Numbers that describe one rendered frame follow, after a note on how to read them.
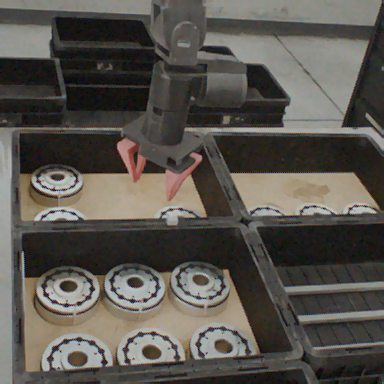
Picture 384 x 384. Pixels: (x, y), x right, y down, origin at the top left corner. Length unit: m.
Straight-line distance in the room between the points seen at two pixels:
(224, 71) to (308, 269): 0.51
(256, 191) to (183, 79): 0.61
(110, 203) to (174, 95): 0.49
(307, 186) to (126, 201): 0.42
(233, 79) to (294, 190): 0.62
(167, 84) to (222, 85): 0.08
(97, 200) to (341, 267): 0.49
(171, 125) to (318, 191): 0.66
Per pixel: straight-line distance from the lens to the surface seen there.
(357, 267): 1.32
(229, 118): 2.33
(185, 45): 0.84
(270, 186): 1.45
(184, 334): 1.09
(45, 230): 1.08
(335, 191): 1.50
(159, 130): 0.89
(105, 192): 1.34
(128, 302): 1.07
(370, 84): 2.82
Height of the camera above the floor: 1.64
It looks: 32 degrees down
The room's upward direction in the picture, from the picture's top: 10 degrees clockwise
